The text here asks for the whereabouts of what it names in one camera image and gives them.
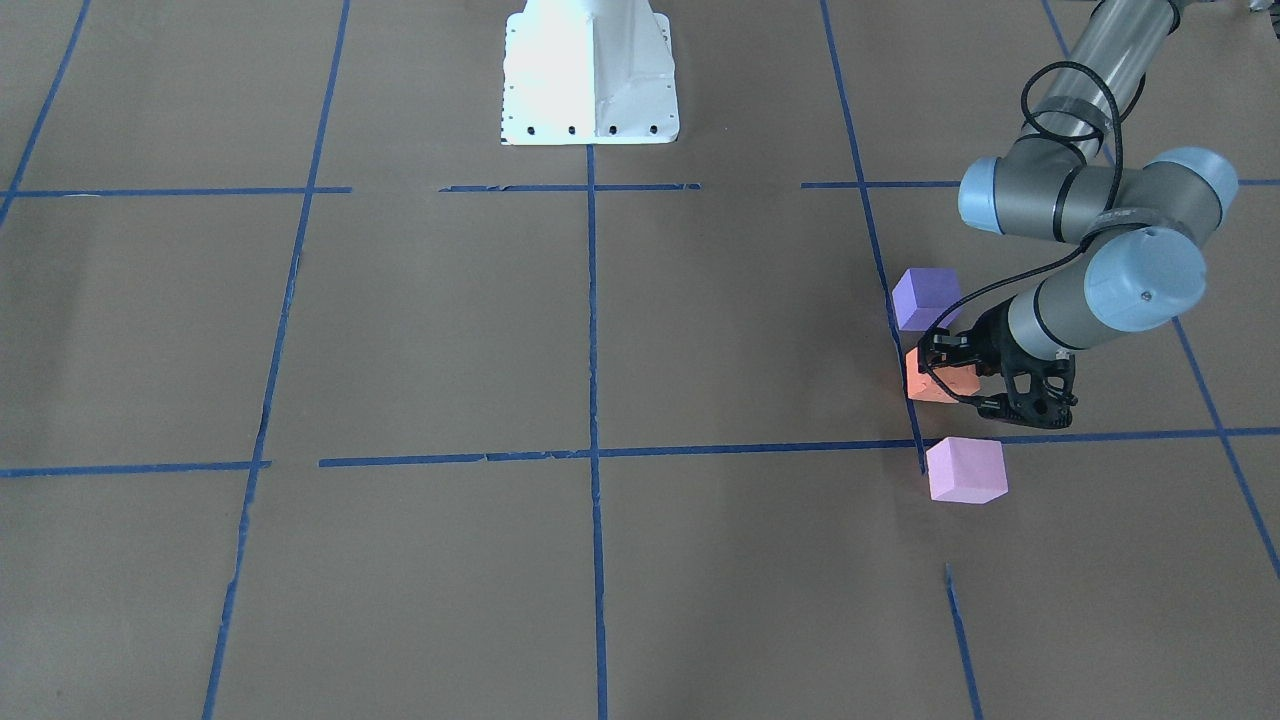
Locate pink foam cube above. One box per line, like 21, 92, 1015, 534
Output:
925, 437, 1010, 503

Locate purple foam cube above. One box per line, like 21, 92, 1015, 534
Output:
890, 266, 963, 332

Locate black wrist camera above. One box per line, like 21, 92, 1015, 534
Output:
915, 328, 1001, 377

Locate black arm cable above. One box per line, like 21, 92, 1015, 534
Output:
925, 60, 1146, 406

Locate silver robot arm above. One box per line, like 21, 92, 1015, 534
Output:
919, 1, 1240, 430

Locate orange foam cube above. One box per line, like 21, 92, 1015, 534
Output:
904, 348, 980, 404

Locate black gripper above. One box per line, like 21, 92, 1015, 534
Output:
975, 300, 1078, 430

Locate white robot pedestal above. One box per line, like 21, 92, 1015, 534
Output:
500, 1, 681, 146

